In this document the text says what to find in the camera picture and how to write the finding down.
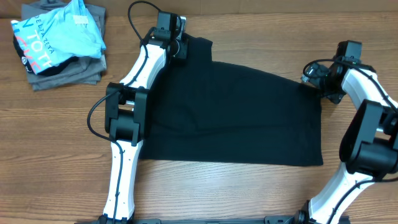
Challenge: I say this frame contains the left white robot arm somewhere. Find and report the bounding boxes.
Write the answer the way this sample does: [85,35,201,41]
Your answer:
[98,33,188,223]

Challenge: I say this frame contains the light blue printed shirt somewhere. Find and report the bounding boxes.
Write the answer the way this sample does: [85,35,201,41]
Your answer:
[11,0,106,74]

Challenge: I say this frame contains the folded black shirt in pile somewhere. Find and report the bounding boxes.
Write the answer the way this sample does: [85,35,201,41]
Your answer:
[13,36,78,77]

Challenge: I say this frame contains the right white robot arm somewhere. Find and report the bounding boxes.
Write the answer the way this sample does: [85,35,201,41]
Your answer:
[286,60,397,223]

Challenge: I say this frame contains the folded grey shirt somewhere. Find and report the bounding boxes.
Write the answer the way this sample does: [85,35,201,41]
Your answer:
[21,0,106,91]

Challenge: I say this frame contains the black t-shirt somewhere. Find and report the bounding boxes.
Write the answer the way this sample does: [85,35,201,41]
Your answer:
[139,37,323,167]

